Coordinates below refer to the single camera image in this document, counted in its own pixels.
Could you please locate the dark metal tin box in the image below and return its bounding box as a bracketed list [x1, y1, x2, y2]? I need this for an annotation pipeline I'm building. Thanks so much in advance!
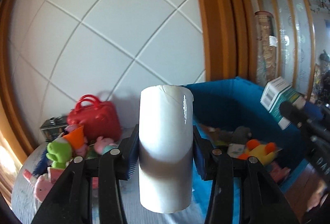
[40, 116, 68, 142]

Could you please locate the pink white tissue pack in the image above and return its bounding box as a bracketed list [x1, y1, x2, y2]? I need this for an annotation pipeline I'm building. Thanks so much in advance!
[22, 169, 36, 185]

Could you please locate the red toy suitcase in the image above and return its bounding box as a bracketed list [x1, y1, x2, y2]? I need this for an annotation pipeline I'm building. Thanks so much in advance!
[67, 95, 122, 142]

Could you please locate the person right hand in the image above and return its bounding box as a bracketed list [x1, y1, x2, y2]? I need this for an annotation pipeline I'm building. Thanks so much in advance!
[307, 180, 329, 211]

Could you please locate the green frog plush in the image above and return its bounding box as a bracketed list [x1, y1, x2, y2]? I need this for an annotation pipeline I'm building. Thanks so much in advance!
[46, 137, 72, 169]

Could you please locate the blue fluffy duster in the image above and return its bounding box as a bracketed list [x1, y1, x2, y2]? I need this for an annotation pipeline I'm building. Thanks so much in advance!
[32, 150, 49, 178]

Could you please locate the wooden door frame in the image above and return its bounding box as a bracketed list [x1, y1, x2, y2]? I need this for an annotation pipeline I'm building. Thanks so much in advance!
[198, 0, 257, 82]

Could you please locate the white paper roll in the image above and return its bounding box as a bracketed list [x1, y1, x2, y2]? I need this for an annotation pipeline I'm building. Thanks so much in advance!
[139, 85, 193, 213]

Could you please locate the rolled patterned carpet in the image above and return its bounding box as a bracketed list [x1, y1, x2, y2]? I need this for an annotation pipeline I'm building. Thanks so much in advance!
[255, 11, 277, 87]

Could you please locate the orange plush piece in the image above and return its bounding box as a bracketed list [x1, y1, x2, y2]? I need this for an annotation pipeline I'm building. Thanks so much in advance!
[64, 126, 87, 155]

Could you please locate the pink pig plush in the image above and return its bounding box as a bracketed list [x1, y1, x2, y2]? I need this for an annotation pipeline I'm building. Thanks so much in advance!
[34, 174, 54, 202]

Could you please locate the white teal medicine box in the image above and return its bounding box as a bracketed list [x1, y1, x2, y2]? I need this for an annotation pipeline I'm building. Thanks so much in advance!
[260, 77, 306, 130]

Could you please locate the yellow duck plush green hood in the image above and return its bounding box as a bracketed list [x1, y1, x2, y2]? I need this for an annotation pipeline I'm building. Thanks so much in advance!
[237, 139, 277, 166]

